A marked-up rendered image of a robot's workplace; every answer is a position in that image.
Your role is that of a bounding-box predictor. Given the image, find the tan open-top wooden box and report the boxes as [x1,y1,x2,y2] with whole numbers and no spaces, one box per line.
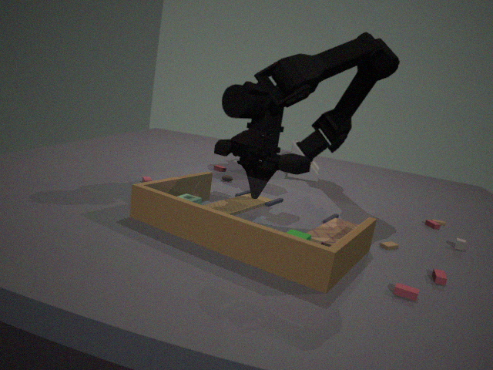
[130,165,378,294]

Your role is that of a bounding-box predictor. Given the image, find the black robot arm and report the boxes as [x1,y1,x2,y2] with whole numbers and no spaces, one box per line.
[222,32,400,162]

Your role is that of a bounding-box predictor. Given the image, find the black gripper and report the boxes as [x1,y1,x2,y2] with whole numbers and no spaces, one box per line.
[214,119,311,181]

